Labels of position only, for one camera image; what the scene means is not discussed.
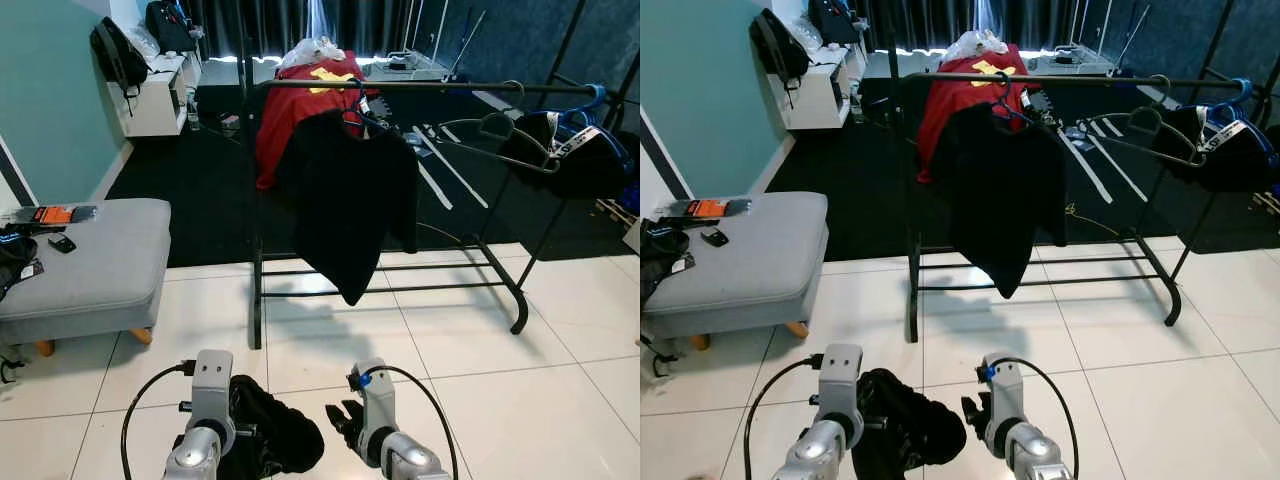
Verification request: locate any black backpack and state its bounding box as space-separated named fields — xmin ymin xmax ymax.
xmin=90 ymin=17 xmax=151 ymax=96
xmin=750 ymin=8 xmax=811 ymax=89

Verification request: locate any grey padded ottoman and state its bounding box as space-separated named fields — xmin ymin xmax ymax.
xmin=645 ymin=192 xmax=831 ymax=349
xmin=0 ymin=198 xmax=173 ymax=356

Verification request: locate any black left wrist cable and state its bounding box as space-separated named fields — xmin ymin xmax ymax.
xmin=120 ymin=362 xmax=196 ymax=480
xmin=745 ymin=355 xmax=826 ymax=480

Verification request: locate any low white shelf unit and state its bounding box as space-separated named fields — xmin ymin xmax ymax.
xmin=120 ymin=50 xmax=201 ymax=138
xmin=780 ymin=42 xmax=863 ymax=131

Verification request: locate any black strap bag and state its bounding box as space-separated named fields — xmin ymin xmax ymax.
xmin=0 ymin=230 xmax=41 ymax=301
xmin=640 ymin=222 xmax=696 ymax=311

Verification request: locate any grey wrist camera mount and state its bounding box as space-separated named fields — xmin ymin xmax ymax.
xmin=980 ymin=352 xmax=1026 ymax=436
xmin=188 ymin=350 xmax=234 ymax=431
xmin=818 ymin=343 xmax=865 ymax=426
xmin=350 ymin=358 xmax=398 ymax=441

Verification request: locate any black shorts white waistband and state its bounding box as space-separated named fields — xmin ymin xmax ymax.
xmin=1150 ymin=105 xmax=1280 ymax=193
xmin=497 ymin=110 xmax=633 ymax=201

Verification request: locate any black white-print garment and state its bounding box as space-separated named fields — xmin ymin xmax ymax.
xmin=855 ymin=368 xmax=969 ymax=480
xmin=228 ymin=375 xmax=326 ymax=479

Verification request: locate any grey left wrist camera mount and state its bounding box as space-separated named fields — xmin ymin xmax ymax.
xmin=188 ymin=350 xmax=234 ymax=431
xmin=818 ymin=343 xmax=865 ymax=426

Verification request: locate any dark curtain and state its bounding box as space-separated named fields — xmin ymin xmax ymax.
xmin=185 ymin=0 xmax=441 ymax=61
xmin=850 ymin=0 xmax=1101 ymax=53

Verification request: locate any dark grey clothes hanger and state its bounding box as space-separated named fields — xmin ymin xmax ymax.
xmin=1085 ymin=75 xmax=1216 ymax=169
xmin=430 ymin=80 xmax=566 ymax=176

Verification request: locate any blue plastic hanger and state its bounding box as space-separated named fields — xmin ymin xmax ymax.
xmin=1205 ymin=78 xmax=1280 ymax=161
xmin=985 ymin=70 xmax=1031 ymax=129
xmin=340 ymin=78 xmax=386 ymax=136
xmin=555 ymin=83 xmax=636 ymax=166

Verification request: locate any blue head mop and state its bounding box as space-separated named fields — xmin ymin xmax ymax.
xmin=1105 ymin=3 xmax=1153 ymax=73
xmin=440 ymin=10 xmax=488 ymax=81

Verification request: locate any plain black t-shirt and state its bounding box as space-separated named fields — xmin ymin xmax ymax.
xmin=278 ymin=108 xmax=421 ymax=306
xmin=930 ymin=100 xmax=1069 ymax=299

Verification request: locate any black metal clothes rack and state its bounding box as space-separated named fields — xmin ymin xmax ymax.
xmin=235 ymin=0 xmax=641 ymax=351
xmin=880 ymin=0 xmax=1280 ymax=346

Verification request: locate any black floor mat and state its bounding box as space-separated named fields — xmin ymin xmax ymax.
xmin=765 ymin=55 xmax=1280 ymax=263
xmin=105 ymin=60 xmax=641 ymax=266

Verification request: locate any red cloth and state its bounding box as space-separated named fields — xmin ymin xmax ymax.
xmin=255 ymin=50 xmax=373 ymax=191
xmin=915 ymin=43 xmax=1031 ymax=184

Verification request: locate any yellow cloth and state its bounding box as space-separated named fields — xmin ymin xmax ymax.
xmin=968 ymin=58 xmax=1013 ymax=88
xmin=308 ymin=65 xmax=356 ymax=94

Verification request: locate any white plastic bag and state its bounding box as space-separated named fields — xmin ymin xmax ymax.
xmin=278 ymin=38 xmax=346 ymax=71
xmin=940 ymin=30 xmax=1006 ymax=63

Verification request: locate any orange black flat pack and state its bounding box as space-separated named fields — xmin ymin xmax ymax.
xmin=15 ymin=205 xmax=99 ymax=228
xmin=668 ymin=198 xmax=753 ymax=221

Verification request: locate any black bag red detail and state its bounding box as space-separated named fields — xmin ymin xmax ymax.
xmin=808 ymin=0 xmax=859 ymax=46
xmin=145 ymin=0 xmax=196 ymax=53

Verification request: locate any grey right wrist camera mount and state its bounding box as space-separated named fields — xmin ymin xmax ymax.
xmin=980 ymin=352 xmax=1026 ymax=436
xmin=350 ymin=358 xmax=398 ymax=441

